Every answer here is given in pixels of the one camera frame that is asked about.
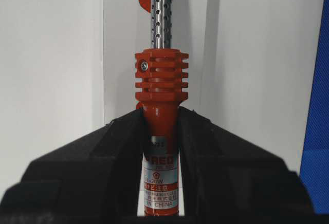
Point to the large white base board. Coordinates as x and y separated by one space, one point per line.
52 75

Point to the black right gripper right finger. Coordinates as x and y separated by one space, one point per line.
227 179

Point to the blue table cloth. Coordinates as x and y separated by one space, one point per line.
314 165

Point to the small raised white plate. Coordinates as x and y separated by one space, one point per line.
127 30

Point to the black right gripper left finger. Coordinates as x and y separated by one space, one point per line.
94 179

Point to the red handled soldering iron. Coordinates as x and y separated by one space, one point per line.
161 74

